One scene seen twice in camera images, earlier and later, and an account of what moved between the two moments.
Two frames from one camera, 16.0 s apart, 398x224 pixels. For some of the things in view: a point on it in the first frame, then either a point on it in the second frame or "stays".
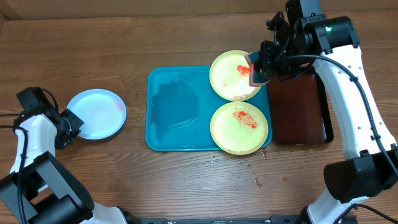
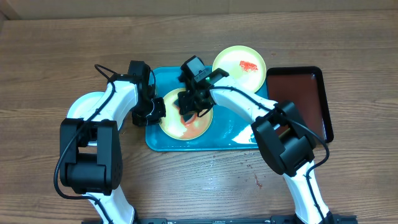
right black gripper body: [271, 54] -> [194, 102]
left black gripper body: [69, 129] -> [149, 112]
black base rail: [161, 219] stays
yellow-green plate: [239, 128] -> [172, 126]
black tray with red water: [300, 111] stays
